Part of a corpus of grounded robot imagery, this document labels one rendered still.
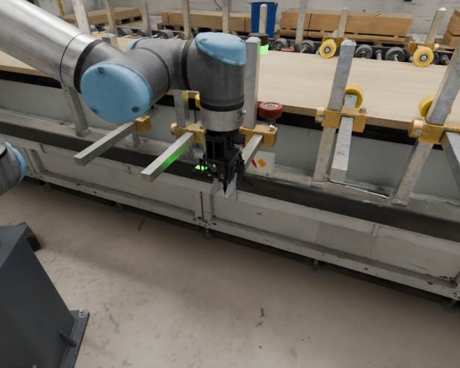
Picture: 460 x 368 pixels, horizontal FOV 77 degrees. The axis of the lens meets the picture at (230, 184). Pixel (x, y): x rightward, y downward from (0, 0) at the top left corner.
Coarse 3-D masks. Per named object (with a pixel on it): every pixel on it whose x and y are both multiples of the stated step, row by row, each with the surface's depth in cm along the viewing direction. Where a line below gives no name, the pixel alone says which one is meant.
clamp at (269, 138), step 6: (258, 126) 96; (264, 126) 96; (246, 132) 95; (252, 132) 95; (258, 132) 94; (264, 132) 93; (270, 132) 93; (276, 132) 95; (246, 138) 97; (264, 138) 94; (270, 138) 93; (276, 138) 97; (264, 144) 95; (270, 144) 94
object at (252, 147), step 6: (264, 120) 102; (270, 120) 102; (252, 138) 92; (258, 138) 92; (252, 144) 89; (258, 144) 90; (246, 150) 86; (252, 150) 86; (246, 156) 83; (252, 156) 86; (246, 162) 81; (246, 168) 83
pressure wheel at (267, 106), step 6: (264, 102) 103; (270, 102) 103; (276, 102) 103; (264, 108) 99; (270, 108) 99; (276, 108) 99; (282, 108) 101; (264, 114) 100; (270, 114) 99; (276, 114) 100
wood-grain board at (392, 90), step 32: (0, 64) 146; (288, 64) 146; (320, 64) 146; (352, 64) 146; (384, 64) 146; (192, 96) 116; (288, 96) 110; (320, 96) 110; (384, 96) 110; (416, 96) 110
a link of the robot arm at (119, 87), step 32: (0, 0) 41; (0, 32) 41; (32, 32) 41; (64, 32) 42; (32, 64) 44; (64, 64) 42; (96, 64) 40; (128, 64) 42; (160, 64) 48; (96, 96) 42; (128, 96) 42; (160, 96) 50
